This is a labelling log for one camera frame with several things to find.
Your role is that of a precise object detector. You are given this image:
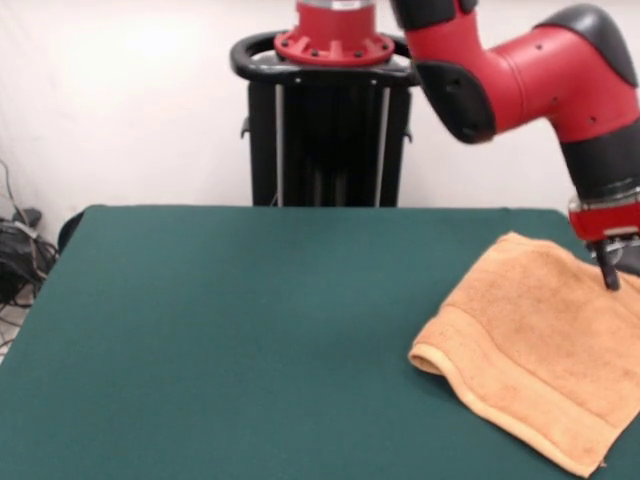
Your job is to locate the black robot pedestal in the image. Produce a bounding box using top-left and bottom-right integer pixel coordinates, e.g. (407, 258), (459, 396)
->
(229, 30), (426, 208)

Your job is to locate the orange terry towel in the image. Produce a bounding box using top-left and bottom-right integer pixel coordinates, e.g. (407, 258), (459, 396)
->
(408, 230), (640, 479)

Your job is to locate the black cable tangle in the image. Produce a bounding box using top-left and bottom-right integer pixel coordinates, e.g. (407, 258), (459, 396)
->
(0, 159), (60, 351)

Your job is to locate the dark green tablecloth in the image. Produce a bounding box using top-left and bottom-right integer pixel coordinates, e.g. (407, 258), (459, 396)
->
(0, 203), (640, 480)

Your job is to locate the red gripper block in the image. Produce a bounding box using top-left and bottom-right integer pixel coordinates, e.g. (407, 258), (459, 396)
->
(568, 197), (640, 293)

